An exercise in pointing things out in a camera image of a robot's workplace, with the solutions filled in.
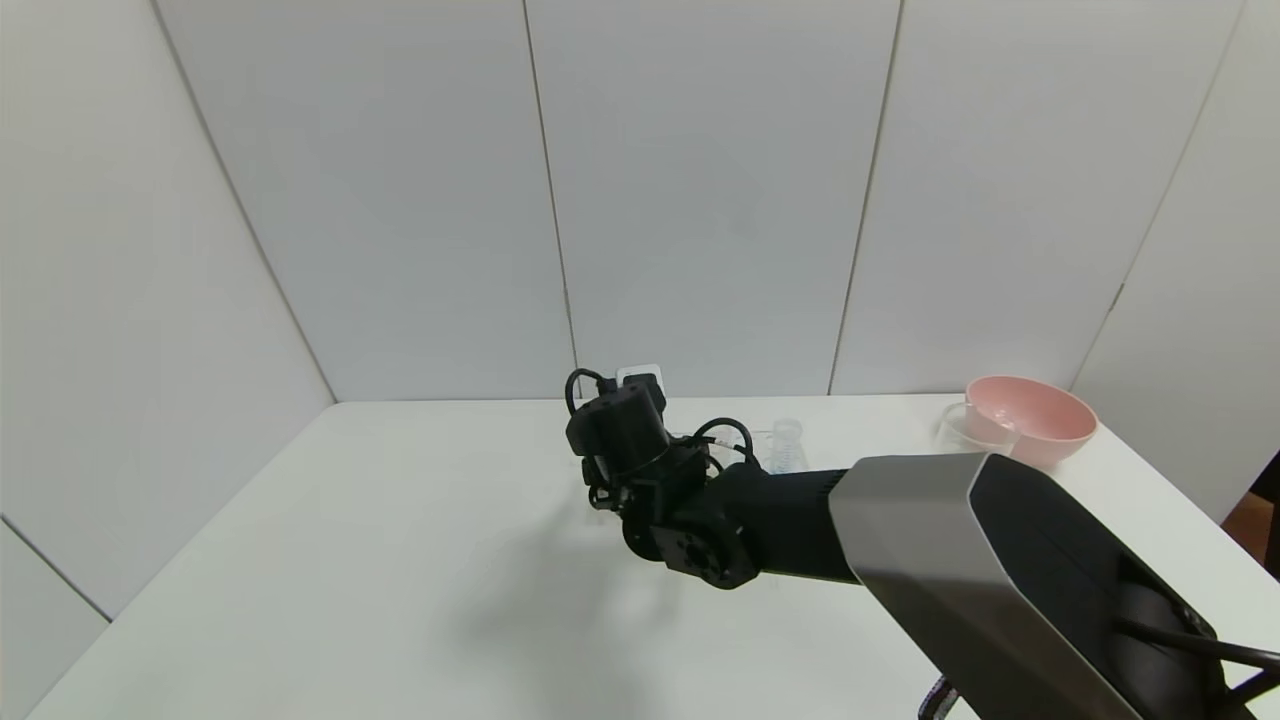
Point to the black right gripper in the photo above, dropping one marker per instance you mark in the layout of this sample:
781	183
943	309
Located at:
607	485

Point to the pink plastic bowl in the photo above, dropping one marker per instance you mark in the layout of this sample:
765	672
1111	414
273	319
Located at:
1045	420

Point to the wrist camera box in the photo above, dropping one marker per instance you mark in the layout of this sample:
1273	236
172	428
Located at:
640	377

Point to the test tube with blue pigment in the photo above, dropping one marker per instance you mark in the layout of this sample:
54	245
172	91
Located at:
787	450

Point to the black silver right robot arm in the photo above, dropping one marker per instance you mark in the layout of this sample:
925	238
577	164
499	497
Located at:
1000	600

